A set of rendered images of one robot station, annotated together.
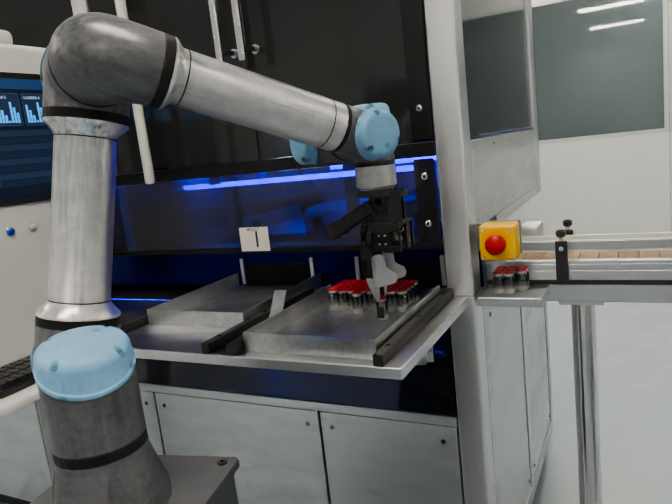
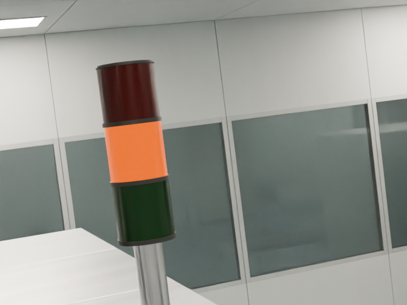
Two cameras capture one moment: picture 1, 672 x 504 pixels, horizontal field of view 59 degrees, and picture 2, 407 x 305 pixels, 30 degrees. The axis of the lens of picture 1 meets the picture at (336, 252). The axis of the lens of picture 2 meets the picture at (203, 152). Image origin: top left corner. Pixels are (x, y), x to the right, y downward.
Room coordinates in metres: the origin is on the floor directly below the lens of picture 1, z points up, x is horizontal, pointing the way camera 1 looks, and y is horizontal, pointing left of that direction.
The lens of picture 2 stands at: (0.86, 0.19, 2.30)
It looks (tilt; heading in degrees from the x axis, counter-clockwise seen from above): 3 degrees down; 313
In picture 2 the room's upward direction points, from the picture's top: 7 degrees counter-clockwise
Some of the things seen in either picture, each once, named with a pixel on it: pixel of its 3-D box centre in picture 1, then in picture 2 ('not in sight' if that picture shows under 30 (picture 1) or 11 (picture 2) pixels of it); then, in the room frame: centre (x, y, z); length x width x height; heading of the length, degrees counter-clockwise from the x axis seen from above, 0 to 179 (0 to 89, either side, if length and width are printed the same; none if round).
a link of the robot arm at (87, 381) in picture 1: (89, 385); not in sight; (0.74, 0.34, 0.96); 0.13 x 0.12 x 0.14; 29
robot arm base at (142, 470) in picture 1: (106, 470); not in sight; (0.73, 0.33, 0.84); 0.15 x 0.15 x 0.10
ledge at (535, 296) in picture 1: (515, 293); not in sight; (1.24, -0.37, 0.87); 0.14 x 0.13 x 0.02; 152
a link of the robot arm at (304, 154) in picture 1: (329, 140); not in sight; (1.05, -0.01, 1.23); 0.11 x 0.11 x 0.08; 29
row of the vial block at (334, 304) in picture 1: (367, 299); not in sight; (1.20, -0.05, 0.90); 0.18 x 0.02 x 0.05; 62
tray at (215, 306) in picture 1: (240, 297); not in sight; (1.38, 0.24, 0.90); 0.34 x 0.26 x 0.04; 152
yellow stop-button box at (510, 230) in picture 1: (500, 240); not in sight; (1.21, -0.34, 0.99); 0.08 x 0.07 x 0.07; 152
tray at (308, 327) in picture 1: (349, 315); not in sight; (1.13, -0.01, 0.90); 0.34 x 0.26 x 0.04; 152
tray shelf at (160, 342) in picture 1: (287, 319); not in sight; (1.24, 0.12, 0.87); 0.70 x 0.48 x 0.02; 62
